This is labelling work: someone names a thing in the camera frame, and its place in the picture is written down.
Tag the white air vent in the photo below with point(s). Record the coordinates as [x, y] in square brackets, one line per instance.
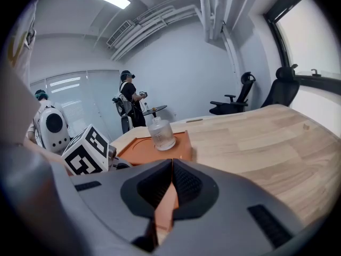
[120, 32]

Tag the person's left forearm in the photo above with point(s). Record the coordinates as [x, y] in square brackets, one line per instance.
[57, 161]

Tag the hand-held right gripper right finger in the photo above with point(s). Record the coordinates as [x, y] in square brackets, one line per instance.
[226, 223]

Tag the black high-back office chair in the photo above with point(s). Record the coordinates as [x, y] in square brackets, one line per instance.
[283, 89]

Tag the bundle of white ceiling pipes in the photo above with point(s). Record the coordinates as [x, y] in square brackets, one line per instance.
[160, 20]

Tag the orange-brown desk tray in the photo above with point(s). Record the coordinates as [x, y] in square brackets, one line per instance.
[138, 153]

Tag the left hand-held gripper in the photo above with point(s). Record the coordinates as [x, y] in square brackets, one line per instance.
[85, 153]

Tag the white round backpack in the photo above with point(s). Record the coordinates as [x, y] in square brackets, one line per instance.
[54, 127]

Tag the black window frame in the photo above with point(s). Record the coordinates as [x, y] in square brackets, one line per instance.
[282, 52]

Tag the black office chair with armrests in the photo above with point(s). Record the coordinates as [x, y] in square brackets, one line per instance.
[239, 100]

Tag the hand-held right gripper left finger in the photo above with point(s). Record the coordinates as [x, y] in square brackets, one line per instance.
[101, 209]

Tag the round black side table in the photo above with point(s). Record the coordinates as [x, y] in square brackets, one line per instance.
[157, 108]

